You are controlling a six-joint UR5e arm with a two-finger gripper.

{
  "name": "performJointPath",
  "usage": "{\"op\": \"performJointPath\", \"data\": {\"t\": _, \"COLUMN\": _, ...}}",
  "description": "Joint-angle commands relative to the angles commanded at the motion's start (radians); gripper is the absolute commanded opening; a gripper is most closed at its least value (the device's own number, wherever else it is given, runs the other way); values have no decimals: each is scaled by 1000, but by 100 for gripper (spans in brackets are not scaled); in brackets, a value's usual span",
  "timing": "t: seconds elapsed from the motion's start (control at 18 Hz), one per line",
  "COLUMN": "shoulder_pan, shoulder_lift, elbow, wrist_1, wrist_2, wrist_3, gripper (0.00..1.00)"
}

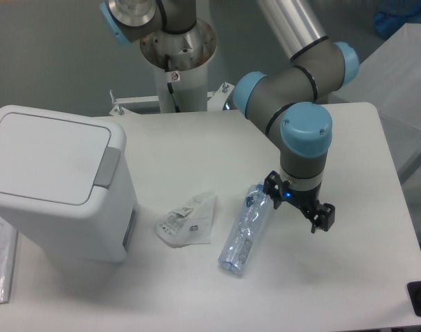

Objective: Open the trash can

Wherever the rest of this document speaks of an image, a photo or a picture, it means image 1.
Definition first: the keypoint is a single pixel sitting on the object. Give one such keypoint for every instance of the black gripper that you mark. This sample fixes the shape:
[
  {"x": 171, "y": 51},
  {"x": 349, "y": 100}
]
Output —
[{"x": 321, "y": 216}]

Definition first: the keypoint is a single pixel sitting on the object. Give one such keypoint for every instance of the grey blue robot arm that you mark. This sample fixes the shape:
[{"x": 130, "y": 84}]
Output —
[{"x": 284, "y": 108}]

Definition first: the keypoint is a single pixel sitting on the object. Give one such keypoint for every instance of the white trash can body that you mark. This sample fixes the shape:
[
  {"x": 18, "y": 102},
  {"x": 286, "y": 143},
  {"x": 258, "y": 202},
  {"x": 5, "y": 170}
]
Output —
[{"x": 98, "y": 229}]

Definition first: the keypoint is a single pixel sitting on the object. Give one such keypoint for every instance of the white trash can lid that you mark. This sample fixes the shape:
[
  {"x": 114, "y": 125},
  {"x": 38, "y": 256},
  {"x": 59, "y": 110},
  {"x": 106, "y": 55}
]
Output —
[{"x": 50, "y": 159}]

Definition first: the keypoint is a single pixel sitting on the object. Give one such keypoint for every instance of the clear blue plastic bottle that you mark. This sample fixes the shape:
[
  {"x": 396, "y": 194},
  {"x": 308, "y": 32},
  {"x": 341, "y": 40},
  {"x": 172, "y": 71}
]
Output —
[{"x": 255, "y": 211}]

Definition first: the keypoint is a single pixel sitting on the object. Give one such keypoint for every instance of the clear plastic wrapper bag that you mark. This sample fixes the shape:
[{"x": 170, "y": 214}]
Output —
[{"x": 188, "y": 224}]

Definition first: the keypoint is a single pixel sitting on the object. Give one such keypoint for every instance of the blue plastic bag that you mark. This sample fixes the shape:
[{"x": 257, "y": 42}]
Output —
[{"x": 390, "y": 16}]

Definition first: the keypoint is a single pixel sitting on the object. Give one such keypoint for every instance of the laminated paper sheet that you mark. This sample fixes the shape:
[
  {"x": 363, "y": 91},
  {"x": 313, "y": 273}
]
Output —
[{"x": 8, "y": 244}]

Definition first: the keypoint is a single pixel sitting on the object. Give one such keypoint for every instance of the white mounting bracket with bolts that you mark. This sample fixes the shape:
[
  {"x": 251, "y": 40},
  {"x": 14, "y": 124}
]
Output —
[{"x": 219, "y": 100}]

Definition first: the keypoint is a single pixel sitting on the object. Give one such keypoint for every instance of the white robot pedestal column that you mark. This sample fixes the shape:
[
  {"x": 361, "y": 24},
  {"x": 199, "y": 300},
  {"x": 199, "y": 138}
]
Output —
[{"x": 180, "y": 64}]

